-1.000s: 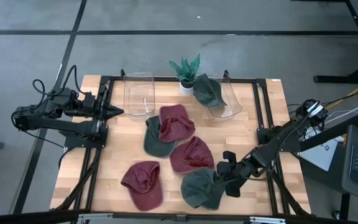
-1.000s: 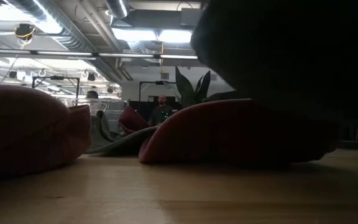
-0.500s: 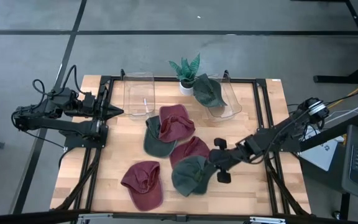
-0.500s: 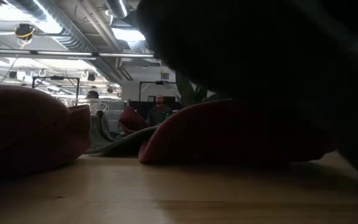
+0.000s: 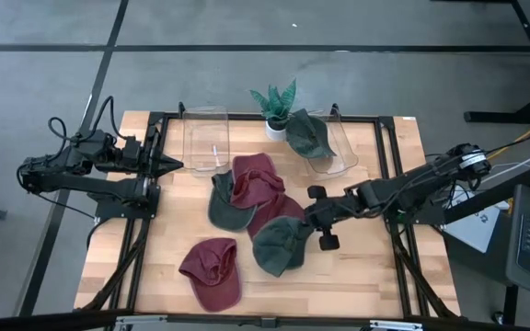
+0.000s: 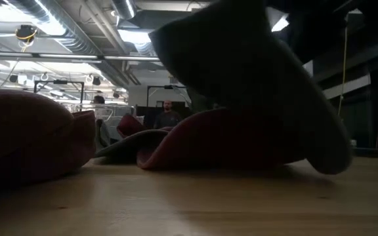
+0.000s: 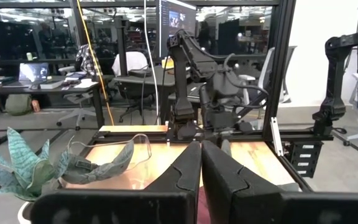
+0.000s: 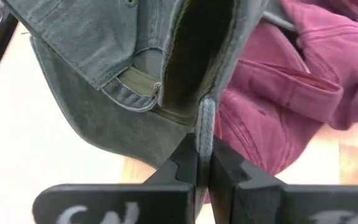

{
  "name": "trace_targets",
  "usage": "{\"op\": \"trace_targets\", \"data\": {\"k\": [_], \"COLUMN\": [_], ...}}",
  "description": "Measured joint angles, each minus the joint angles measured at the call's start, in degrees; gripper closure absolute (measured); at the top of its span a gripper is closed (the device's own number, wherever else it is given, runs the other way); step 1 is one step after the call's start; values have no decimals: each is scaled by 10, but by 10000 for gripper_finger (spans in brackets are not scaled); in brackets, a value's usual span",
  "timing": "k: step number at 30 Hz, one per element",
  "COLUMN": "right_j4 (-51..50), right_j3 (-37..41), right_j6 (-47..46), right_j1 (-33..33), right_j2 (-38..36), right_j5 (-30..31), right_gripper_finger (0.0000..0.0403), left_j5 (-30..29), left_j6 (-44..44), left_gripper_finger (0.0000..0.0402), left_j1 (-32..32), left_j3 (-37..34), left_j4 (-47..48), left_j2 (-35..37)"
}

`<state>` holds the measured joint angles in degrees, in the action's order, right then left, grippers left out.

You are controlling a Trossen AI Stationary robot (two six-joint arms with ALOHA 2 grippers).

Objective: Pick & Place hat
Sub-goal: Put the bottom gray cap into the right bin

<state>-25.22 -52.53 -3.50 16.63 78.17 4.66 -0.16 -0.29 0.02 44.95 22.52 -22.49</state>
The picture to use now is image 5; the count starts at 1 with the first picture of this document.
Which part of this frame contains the clear plastic bin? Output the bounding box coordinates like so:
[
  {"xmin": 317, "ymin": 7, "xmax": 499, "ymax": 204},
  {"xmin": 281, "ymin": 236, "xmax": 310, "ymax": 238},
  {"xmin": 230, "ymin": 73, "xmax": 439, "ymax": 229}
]
[
  {"xmin": 181, "ymin": 105, "xmax": 232, "ymax": 178},
  {"xmin": 304, "ymin": 109, "xmax": 360, "ymax": 177}
]

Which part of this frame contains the green plant in white pot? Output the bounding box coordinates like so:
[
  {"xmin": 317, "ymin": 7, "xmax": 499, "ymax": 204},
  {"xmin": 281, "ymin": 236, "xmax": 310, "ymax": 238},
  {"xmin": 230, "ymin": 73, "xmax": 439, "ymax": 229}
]
[{"xmin": 249, "ymin": 77, "xmax": 298, "ymax": 143}]

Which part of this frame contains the dark green baseball cap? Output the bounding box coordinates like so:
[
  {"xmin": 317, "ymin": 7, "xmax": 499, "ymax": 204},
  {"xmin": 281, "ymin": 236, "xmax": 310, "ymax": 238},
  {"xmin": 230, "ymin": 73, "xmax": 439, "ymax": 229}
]
[
  {"xmin": 251, "ymin": 215, "xmax": 316, "ymax": 279},
  {"xmin": 207, "ymin": 169, "xmax": 258, "ymax": 233},
  {"xmin": 285, "ymin": 108, "xmax": 338, "ymax": 160}
]

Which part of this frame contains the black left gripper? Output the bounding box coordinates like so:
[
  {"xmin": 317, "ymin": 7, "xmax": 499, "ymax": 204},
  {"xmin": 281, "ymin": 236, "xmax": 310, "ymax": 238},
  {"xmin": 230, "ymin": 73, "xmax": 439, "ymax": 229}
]
[{"xmin": 124, "ymin": 127, "xmax": 185, "ymax": 177}]

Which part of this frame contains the dark red baseball cap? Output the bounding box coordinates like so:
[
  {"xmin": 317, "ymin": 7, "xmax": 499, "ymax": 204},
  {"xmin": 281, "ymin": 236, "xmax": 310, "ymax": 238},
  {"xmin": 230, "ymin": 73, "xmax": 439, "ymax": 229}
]
[
  {"xmin": 231, "ymin": 153, "xmax": 287, "ymax": 211},
  {"xmin": 246, "ymin": 192, "xmax": 306, "ymax": 241},
  {"xmin": 178, "ymin": 237, "xmax": 243, "ymax": 314}
]

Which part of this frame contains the black side desk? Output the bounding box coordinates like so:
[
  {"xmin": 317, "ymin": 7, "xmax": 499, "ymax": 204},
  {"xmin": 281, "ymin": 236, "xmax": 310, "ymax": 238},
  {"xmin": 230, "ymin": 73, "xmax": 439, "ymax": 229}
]
[{"xmin": 443, "ymin": 167, "xmax": 530, "ymax": 325}]

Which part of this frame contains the yellow cable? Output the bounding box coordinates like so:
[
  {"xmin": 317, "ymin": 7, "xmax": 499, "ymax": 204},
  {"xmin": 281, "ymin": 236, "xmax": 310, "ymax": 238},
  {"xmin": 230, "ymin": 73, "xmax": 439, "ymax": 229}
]
[{"xmin": 488, "ymin": 122, "xmax": 530, "ymax": 161}]

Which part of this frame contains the black rig crossbar with brackets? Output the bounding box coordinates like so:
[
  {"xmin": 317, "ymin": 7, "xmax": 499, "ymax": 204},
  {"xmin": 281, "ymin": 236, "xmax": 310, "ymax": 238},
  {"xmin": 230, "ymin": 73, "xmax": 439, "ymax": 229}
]
[{"xmin": 0, "ymin": 308, "xmax": 530, "ymax": 331}]

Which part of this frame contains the black floor stand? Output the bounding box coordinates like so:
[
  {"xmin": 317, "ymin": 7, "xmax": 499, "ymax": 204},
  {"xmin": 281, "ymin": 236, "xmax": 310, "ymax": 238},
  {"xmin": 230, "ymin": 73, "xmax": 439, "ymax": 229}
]
[{"xmin": 430, "ymin": 0, "xmax": 530, "ymax": 125}]

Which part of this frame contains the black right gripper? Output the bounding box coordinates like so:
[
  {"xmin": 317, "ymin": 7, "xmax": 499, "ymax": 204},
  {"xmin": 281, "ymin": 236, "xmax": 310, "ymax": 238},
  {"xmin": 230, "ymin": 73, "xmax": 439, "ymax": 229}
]
[{"xmin": 305, "ymin": 184, "xmax": 363, "ymax": 252}]

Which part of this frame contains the black aluminium table frame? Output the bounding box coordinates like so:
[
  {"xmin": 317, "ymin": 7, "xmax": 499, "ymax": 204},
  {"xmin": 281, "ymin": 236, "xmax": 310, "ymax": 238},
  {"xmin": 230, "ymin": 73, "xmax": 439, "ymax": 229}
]
[{"xmin": 78, "ymin": 101, "xmax": 462, "ymax": 323}]

